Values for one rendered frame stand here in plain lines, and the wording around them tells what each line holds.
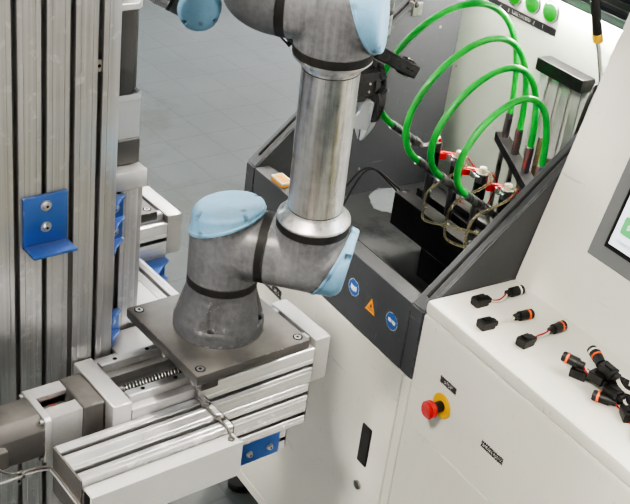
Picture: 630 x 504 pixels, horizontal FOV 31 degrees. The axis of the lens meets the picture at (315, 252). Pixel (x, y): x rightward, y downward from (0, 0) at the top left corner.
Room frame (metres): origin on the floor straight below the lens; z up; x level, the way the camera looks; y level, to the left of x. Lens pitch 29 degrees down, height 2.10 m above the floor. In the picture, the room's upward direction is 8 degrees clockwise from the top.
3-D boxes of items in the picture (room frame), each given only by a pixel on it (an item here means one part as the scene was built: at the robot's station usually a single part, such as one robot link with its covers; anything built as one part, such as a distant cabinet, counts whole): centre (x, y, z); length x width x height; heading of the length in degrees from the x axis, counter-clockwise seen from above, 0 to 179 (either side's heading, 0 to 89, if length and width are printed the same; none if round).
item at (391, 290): (2.17, -0.03, 0.87); 0.62 x 0.04 x 0.16; 36
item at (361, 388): (2.16, -0.02, 0.44); 0.65 x 0.02 x 0.68; 36
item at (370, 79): (2.02, -0.04, 1.37); 0.09 x 0.08 x 0.12; 126
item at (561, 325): (1.79, -0.43, 0.99); 0.12 x 0.02 x 0.02; 133
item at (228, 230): (1.61, 0.14, 1.20); 0.13 x 0.12 x 0.14; 82
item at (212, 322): (1.61, 0.14, 1.09); 0.15 x 0.15 x 0.10
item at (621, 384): (1.62, -0.54, 1.01); 0.23 x 0.11 x 0.06; 36
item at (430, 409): (1.78, -0.26, 0.80); 0.05 x 0.04 x 0.05; 36
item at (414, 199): (2.21, -0.30, 0.91); 0.34 x 0.10 x 0.15; 36
